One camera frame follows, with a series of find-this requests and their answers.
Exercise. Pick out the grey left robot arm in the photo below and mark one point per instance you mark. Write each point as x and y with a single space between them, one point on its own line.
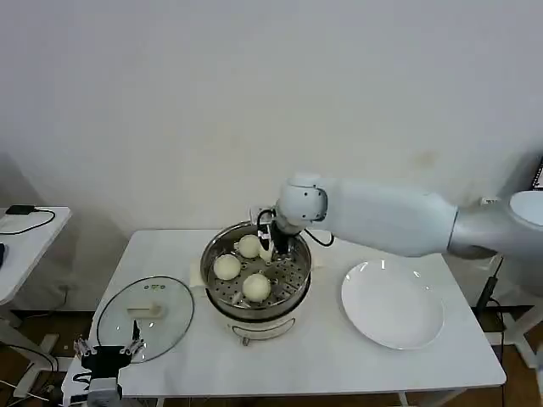
102 392

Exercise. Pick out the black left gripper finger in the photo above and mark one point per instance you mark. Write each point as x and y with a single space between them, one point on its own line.
135 339
81 347

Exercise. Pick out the white desk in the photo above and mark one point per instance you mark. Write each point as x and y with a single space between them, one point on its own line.
521 330

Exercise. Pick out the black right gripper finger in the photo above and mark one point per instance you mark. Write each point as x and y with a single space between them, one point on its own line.
283 248
265 241

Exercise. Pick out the black power adapter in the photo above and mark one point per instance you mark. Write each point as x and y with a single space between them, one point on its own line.
20 210

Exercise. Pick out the white side table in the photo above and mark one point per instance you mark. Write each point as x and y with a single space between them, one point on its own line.
38 250

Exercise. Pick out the round glass lid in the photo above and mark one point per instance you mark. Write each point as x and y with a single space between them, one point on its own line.
146 313

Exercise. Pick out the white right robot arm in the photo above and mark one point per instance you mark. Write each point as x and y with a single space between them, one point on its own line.
382 212

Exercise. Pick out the dark blue object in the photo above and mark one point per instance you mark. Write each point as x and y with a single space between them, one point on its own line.
2 255

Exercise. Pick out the perforated steel steamer basket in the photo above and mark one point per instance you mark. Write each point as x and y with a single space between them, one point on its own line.
280 280

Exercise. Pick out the open laptop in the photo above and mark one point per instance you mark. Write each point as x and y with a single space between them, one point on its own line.
539 174

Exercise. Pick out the white electric cooker base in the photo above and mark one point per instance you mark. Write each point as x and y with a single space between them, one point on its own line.
259 328

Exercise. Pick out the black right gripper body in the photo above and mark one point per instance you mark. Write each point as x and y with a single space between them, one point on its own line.
283 233

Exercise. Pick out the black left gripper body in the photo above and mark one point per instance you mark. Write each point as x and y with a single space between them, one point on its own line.
105 358

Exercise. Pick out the white round plate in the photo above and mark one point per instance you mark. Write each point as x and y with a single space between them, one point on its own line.
392 305

